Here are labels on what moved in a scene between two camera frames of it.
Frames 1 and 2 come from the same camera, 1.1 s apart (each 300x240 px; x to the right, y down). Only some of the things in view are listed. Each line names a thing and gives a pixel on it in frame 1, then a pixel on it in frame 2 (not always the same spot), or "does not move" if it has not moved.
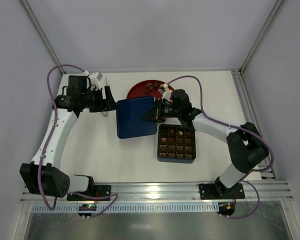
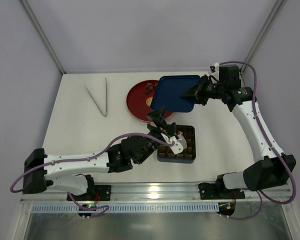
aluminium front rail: x=161 y=192 does not move
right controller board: x=226 y=208 does not move
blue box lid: x=129 y=112 to x=169 y=89
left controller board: x=88 y=207 does not move
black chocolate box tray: x=176 y=144 does not move
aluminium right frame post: x=277 y=10 does not move
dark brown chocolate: x=149 y=87 does not move
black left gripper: x=103 y=99 to x=161 y=128
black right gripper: x=158 y=111 to x=203 y=89
